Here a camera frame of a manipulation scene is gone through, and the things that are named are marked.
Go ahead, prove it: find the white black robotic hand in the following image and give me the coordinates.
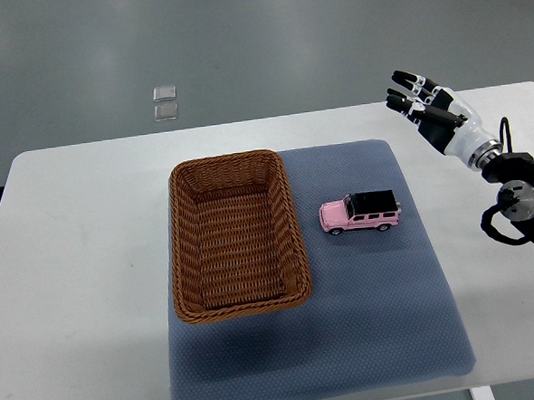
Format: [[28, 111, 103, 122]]
[[386, 71, 503, 171]]

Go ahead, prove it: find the pink toy car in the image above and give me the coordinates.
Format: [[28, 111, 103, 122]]
[[319, 190, 402, 236]]

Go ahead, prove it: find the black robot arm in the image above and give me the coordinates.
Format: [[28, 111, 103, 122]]
[[481, 152, 534, 246]]

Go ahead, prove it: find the brown wicker basket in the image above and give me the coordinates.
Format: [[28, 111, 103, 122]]
[[168, 149, 312, 325]]

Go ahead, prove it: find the blue grey mat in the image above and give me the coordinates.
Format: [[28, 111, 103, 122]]
[[168, 139, 475, 400]]

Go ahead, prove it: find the lower clear floor tile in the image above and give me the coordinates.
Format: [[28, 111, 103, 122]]
[[154, 102, 179, 121]]

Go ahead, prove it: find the clear floor tile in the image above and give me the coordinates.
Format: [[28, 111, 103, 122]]
[[152, 85, 176, 102], [154, 102, 179, 121]]

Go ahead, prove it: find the upper clear floor tile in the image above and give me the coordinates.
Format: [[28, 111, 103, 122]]
[[152, 85, 176, 102]]

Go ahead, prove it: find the white table leg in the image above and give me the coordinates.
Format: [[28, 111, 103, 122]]
[[469, 386, 496, 400]]

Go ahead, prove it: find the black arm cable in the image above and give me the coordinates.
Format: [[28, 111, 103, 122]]
[[496, 116, 515, 154]]

